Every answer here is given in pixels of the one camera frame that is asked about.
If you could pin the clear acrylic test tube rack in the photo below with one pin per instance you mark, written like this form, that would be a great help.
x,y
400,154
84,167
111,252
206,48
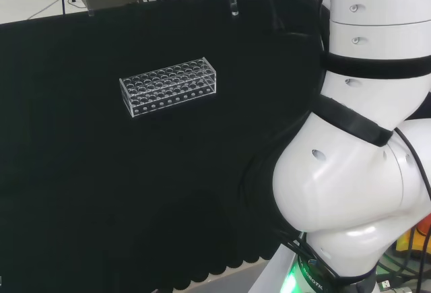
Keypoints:
x,y
168,86

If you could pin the black bench cloth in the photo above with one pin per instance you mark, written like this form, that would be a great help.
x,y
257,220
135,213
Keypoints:
x,y
101,171

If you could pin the clear acrylic clamp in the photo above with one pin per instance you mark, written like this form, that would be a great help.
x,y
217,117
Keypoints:
x,y
234,3
91,12

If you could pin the yellow stop button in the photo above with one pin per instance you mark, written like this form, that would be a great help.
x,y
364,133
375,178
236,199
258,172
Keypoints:
x,y
412,239

